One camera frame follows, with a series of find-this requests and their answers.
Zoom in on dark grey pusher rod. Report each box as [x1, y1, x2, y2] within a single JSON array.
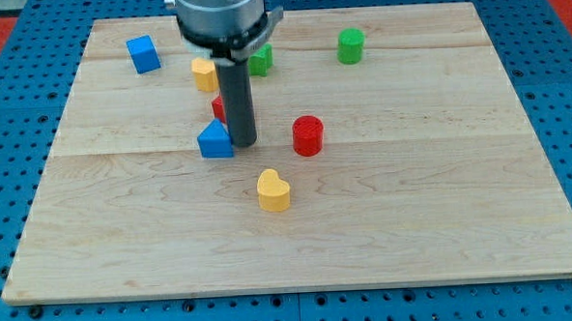
[[215, 62, 257, 148]]

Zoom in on blue triangle block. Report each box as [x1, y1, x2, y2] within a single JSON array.
[[197, 119, 235, 159]]

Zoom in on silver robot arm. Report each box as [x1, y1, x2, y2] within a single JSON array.
[[164, 0, 284, 148]]

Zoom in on green star block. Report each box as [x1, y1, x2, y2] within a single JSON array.
[[248, 44, 273, 77]]

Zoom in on red star block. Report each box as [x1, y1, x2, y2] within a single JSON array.
[[211, 96, 226, 124]]

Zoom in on yellow pentagon block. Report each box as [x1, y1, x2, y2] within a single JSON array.
[[191, 58, 219, 92]]

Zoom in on blue cube block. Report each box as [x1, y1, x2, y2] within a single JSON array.
[[127, 35, 161, 74]]

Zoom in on red cylinder block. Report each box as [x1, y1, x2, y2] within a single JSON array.
[[292, 115, 324, 157]]

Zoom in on green cylinder block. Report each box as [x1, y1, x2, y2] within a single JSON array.
[[337, 28, 366, 65]]

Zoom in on yellow heart block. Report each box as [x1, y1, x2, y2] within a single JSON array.
[[256, 169, 291, 213]]

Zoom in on wooden board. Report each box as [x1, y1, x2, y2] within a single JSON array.
[[3, 3, 572, 306]]

